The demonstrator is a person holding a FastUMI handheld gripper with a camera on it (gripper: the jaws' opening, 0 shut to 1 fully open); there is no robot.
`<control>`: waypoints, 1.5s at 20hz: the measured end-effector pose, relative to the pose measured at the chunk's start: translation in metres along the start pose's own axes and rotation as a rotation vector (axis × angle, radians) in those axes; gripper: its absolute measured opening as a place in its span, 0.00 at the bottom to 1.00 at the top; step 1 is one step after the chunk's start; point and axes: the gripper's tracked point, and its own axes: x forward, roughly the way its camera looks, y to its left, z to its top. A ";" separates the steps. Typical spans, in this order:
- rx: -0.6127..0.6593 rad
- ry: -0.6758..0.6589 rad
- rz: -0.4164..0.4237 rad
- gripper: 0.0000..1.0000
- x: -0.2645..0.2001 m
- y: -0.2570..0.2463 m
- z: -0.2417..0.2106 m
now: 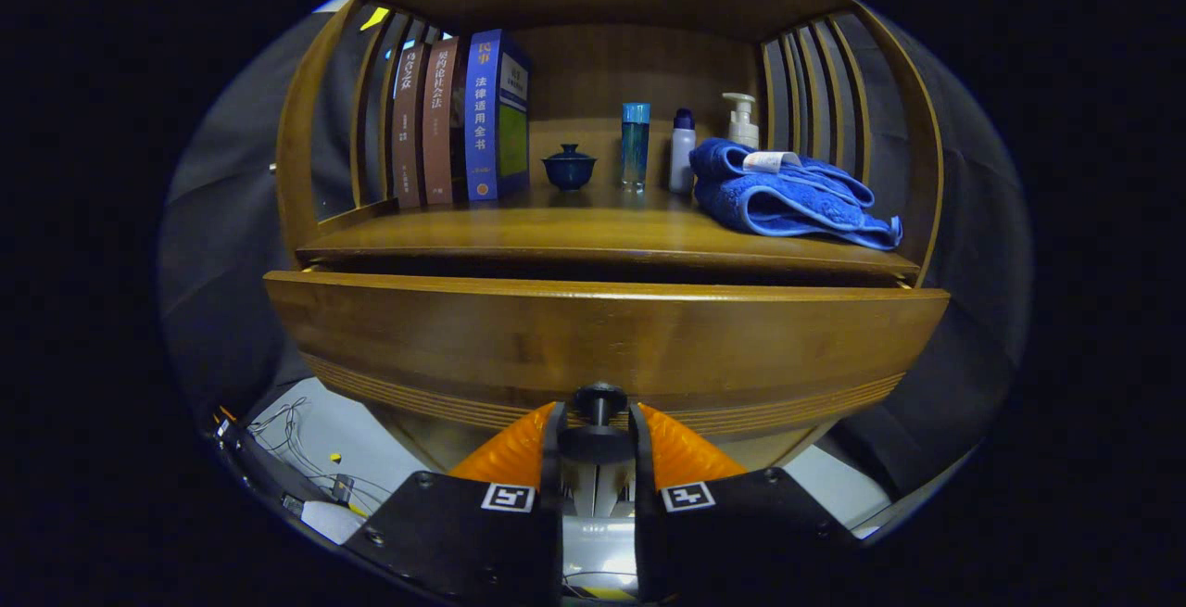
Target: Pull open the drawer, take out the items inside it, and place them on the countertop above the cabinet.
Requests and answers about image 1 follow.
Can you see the thick blue book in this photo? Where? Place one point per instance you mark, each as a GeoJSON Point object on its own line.
{"type": "Point", "coordinates": [482, 116]}

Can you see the teal transparent bottle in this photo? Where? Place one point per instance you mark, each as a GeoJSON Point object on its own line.
{"type": "Point", "coordinates": [636, 148]}

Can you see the wooden countertop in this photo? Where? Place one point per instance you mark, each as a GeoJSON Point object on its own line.
{"type": "Point", "coordinates": [574, 227]}

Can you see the folded blue towel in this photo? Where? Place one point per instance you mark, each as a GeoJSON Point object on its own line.
{"type": "Point", "coordinates": [788, 204]}

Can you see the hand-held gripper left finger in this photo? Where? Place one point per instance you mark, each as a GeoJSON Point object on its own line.
{"type": "Point", "coordinates": [553, 496]}

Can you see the dark brown book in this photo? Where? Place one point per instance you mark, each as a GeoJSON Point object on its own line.
{"type": "Point", "coordinates": [408, 134]}

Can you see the white bottle with blue cap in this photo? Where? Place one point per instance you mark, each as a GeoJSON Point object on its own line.
{"type": "Point", "coordinates": [682, 158]}

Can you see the reddish brown book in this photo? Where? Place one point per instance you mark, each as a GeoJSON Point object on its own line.
{"type": "Point", "coordinates": [439, 125]}

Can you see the dark blue lidded teacup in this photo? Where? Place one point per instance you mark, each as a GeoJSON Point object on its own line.
{"type": "Point", "coordinates": [569, 171]}

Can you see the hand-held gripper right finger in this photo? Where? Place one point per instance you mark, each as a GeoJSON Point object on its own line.
{"type": "Point", "coordinates": [641, 496]}

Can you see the white pump bottle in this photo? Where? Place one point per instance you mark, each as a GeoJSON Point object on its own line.
{"type": "Point", "coordinates": [741, 125]}

